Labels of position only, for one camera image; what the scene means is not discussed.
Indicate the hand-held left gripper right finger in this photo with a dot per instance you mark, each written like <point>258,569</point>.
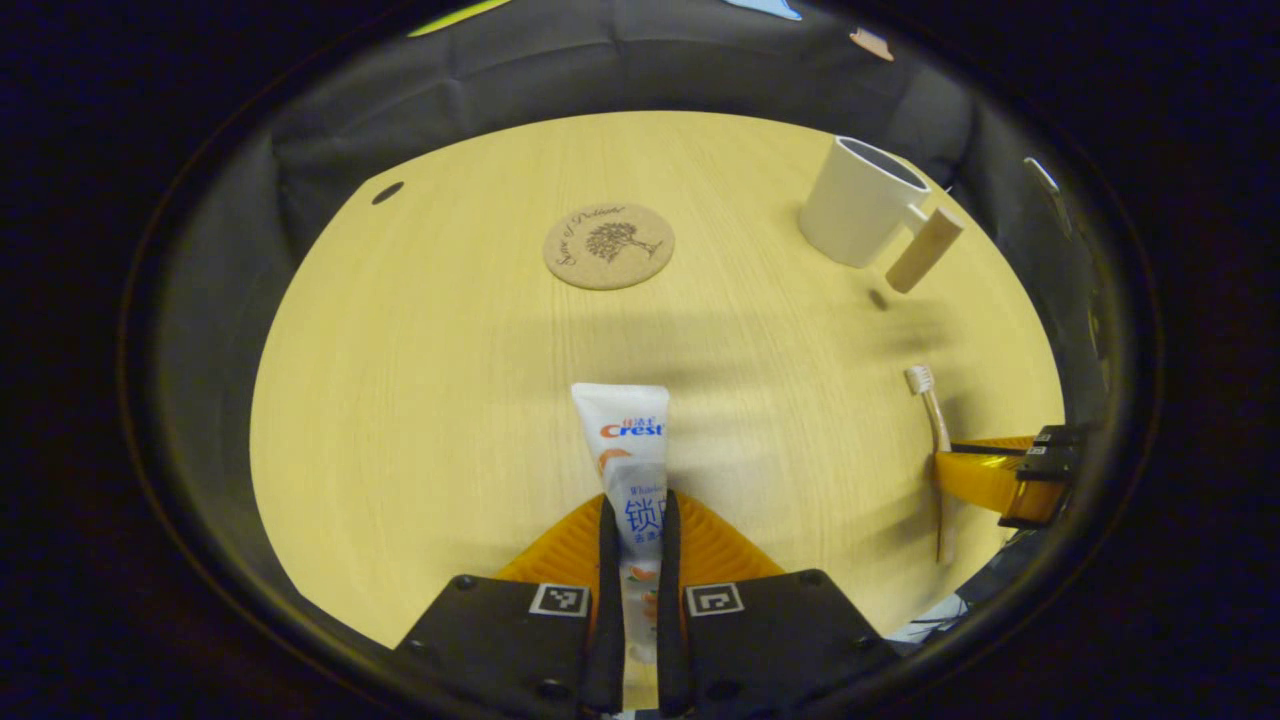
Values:
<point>670,640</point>

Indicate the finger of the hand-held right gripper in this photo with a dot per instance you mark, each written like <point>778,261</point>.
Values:
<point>985,478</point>
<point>1060,437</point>

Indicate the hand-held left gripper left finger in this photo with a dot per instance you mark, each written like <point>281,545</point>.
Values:
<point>610,640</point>

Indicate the beige toothbrush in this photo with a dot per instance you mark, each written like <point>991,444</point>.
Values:
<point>927,400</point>

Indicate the white toothpaste tube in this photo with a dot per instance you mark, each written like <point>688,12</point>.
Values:
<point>630,470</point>

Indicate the round cork coaster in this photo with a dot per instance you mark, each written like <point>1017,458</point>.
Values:
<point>575,265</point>

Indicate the black backdrop cloth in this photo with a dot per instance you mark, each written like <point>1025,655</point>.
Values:
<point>600,70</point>

